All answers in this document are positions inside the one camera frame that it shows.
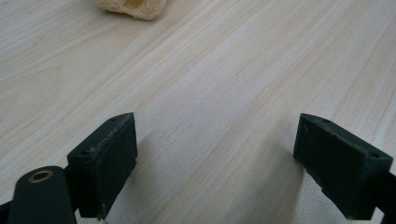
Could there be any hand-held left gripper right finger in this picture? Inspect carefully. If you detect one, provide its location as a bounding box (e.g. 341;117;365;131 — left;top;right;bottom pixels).
292;113;394;221

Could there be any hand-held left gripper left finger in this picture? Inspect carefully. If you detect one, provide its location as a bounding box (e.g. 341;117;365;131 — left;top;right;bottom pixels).
66;112;138;221

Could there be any beige bread piece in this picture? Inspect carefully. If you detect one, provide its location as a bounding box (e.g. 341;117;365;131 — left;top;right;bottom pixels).
91;0;169;21

